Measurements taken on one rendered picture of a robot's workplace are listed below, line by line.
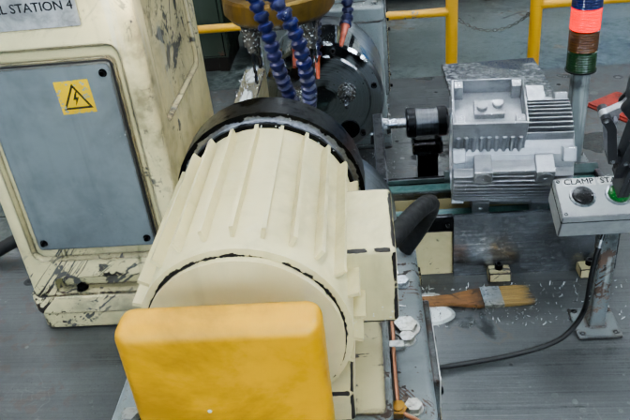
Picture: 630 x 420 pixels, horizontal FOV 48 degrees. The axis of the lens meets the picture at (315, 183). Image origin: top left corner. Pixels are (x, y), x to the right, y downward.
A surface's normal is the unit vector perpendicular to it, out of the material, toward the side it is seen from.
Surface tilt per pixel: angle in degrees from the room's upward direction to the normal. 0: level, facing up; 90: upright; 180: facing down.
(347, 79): 90
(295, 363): 90
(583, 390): 0
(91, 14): 90
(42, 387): 0
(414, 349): 0
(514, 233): 90
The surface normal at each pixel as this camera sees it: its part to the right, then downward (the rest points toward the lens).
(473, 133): -0.08, 0.81
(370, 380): -0.10, -0.85
